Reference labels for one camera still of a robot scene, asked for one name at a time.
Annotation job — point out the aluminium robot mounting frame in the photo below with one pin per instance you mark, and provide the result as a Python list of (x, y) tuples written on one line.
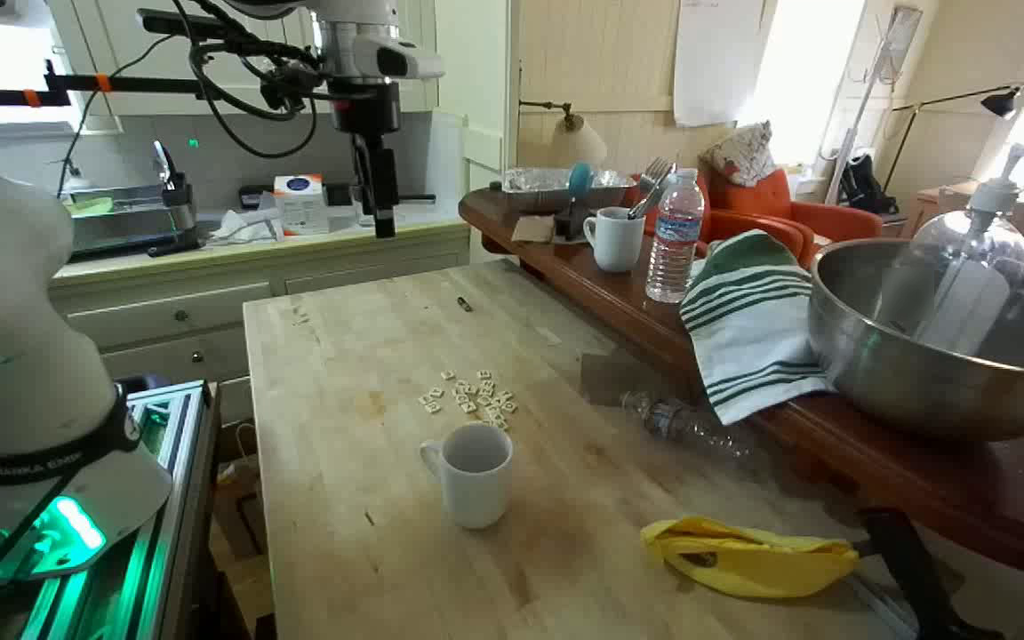
[(175, 457)]

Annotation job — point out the white door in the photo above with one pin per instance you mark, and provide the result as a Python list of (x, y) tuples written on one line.
[(476, 73)]

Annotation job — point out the white wipes tub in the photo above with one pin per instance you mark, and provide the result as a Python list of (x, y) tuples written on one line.
[(301, 209)]

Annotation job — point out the leaning framed poster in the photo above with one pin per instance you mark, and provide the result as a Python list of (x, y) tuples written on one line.
[(891, 49)]

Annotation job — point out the crumpled clear plastic bottle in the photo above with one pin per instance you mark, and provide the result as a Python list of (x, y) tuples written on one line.
[(677, 421)]

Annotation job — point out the black camera mount rod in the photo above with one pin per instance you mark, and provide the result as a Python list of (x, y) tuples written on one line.
[(142, 82)]

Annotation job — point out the hanging white paper sheet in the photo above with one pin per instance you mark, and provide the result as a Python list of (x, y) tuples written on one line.
[(720, 58)]

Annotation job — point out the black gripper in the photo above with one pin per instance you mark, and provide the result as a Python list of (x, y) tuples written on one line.
[(372, 107)]

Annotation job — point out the black stand leg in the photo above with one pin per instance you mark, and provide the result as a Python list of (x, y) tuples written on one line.
[(908, 571)]

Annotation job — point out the grey black desktop machine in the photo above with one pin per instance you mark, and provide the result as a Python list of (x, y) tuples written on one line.
[(123, 219)]

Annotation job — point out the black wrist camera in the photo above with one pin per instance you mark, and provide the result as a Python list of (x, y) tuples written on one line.
[(301, 86)]

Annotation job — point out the aluminium foil tray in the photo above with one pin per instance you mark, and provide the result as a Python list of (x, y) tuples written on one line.
[(533, 178)]

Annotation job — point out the clear plastic water bottle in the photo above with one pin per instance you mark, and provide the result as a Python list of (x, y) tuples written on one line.
[(674, 252)]

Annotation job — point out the green striped white towel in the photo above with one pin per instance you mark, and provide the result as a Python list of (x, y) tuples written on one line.
[(749, 323)]

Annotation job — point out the metal spoon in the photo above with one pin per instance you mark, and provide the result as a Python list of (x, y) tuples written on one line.
[(652, 197)]

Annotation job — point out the clear pump sanitizer bottle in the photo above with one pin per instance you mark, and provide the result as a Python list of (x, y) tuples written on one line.
[(961, 296)]

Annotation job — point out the black bag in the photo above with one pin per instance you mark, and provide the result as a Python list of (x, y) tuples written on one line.
[(866, 187)]

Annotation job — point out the desk lamp white shade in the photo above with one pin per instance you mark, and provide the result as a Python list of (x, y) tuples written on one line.
[(582, 145)]

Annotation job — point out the brown paper sheet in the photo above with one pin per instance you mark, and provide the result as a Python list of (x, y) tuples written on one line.
[(530, 228)]

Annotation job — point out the loose white papers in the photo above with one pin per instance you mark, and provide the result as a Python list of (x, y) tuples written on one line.
[(246, 228)]

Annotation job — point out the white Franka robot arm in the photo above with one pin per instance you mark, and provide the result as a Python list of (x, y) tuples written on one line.
[(15, 309)]

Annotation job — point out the white drawer cabinet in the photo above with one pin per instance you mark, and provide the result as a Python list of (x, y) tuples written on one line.
[(179, 323)]

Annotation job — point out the black floor lamp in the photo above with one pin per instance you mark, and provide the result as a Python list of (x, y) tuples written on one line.
[(1000, 100)]

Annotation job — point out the large steel mixing bowl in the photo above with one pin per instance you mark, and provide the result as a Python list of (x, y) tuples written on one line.
[(924, 394)]

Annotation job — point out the dark wooden side table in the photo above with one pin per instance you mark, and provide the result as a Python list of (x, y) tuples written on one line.
[(985, 500)]

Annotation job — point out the white wall cabinet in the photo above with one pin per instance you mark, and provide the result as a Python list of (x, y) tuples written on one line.
[(131, 36)]

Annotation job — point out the orange armchair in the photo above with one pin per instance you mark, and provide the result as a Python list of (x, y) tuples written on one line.
[(832, 221)]

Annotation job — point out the yellow banana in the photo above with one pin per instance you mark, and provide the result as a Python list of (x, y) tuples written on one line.
[(749, 564)]

